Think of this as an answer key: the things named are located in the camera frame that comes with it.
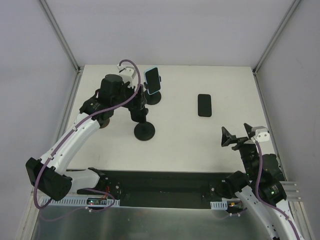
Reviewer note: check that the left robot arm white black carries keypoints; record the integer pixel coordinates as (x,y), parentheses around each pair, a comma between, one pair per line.
(49,175)

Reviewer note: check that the aluminium frame rail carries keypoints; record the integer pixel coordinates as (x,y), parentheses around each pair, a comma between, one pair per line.
(293,7)
(59,34)

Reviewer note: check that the phone in light blue case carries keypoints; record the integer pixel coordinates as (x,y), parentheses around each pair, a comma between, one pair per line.
(152,80)

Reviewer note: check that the white slotted cable duct left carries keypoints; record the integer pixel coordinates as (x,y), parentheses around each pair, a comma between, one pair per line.
(85,202)

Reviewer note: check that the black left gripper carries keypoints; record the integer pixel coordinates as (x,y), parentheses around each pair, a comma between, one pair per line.
(140,99)

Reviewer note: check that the white slotted cable duct right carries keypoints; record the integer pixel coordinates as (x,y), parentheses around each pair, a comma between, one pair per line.
(226,204)

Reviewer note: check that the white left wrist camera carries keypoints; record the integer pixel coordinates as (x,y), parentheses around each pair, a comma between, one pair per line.
(128,73)

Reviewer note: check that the aluminium frame rail right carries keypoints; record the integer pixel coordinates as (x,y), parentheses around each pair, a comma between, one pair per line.
(293,7)

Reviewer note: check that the black phone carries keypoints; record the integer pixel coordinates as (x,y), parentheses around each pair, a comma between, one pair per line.
(204,105)

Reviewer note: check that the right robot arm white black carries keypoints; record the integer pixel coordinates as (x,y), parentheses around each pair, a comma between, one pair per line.
(258,188)

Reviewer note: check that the black round-base phone stand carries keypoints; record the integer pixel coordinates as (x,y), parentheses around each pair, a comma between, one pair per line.
(154,98)
(144,130)

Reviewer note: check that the white slotted cable duct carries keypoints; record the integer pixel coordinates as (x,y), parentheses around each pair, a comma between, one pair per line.
(226,204)
(85,202)

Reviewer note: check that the aluminium frame rail left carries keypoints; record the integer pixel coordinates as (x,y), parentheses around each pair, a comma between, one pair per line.
(59,34)

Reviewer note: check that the aluminium profile beam right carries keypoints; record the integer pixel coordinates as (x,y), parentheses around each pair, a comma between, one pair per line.
(292,191)

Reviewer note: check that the small metal folding phone stand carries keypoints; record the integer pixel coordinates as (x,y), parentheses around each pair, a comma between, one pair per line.
(104,123)

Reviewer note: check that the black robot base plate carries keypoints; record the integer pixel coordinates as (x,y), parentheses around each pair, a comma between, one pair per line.
(151,189)

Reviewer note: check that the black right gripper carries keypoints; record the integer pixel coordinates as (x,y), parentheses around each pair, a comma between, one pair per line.
(240,141)

